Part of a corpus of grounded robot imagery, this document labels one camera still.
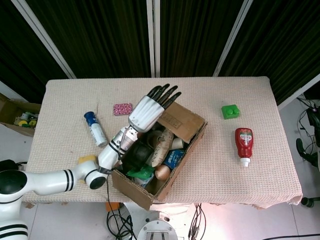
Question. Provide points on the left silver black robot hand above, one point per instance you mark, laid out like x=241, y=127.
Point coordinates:
x=146, y=112

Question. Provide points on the brown taped cardboard box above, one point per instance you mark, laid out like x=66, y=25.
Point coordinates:
x=130, y=192

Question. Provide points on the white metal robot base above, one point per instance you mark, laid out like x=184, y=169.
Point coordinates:
x=156, y=228

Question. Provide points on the cardboard box with items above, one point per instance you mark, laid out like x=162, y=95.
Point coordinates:
x=7, y=110

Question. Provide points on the pink patterned sponge block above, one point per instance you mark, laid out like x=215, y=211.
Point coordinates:
x=121, y=110

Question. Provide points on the brown tape roll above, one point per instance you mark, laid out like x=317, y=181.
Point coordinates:
x=152, y=138

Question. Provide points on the black round object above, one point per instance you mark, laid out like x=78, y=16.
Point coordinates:
x=138, y=155

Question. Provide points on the white paper cup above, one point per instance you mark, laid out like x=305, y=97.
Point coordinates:
x=178, y=143

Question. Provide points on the blue white spray can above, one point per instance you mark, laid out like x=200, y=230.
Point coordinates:
x=96, y=130

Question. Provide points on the blue snack packet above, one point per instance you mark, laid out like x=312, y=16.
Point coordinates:
x=175, y=158

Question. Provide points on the green foil packet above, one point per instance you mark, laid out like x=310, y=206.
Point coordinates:
x=141, y=172

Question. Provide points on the brown onion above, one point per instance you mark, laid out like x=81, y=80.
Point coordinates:
x=162, y=172

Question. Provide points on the beige waffle tablecloth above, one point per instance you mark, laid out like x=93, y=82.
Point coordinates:
x=75, y=95

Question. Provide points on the yellow sponge with hole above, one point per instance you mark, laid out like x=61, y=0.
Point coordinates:
x=86, y=158

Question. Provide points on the green toy building brick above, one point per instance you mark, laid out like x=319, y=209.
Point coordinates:
x=231, y=113

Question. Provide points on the dark green partition screen panel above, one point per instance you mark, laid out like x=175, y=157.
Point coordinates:
x=195, y=37
x=15, y=50
x=100, y=37
x=282, y=37

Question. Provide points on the orange object under table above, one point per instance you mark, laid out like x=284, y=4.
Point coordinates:
x=112, y=207

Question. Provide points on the red ketchup squeeze bottle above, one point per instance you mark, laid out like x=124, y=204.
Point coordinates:
x=243, y=142

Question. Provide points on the dark chair base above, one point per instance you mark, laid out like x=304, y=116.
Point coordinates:
x=306, y=152

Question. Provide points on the black castor leg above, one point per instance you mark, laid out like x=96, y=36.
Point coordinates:
x=310, y=202

